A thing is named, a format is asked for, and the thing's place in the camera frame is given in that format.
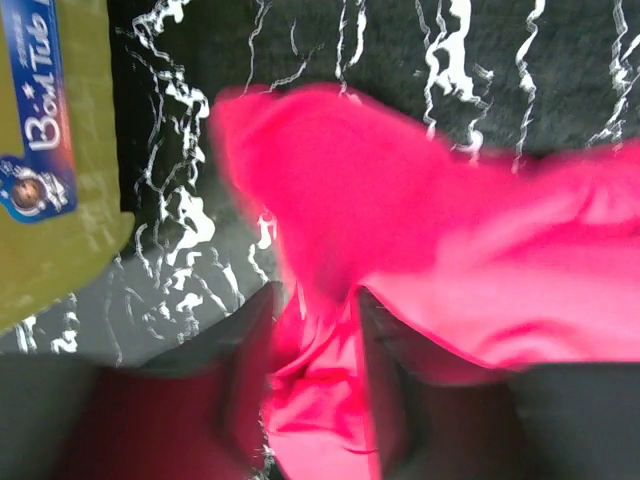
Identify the olive green plastic tub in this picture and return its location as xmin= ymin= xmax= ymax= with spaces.
xmin=1 ymin=1 xmax=134 ymax=329

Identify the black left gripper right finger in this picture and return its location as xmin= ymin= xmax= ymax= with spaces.
xmin=357 ymin=289 xmax=639 ymax=479

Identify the bright pink t shirt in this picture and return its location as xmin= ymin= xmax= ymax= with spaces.
xmin=210 ymin=84 xmax=639 ymax=479

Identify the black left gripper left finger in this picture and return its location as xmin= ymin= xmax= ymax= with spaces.
xmin=1 ymin=282 xmax=281 ymax=479

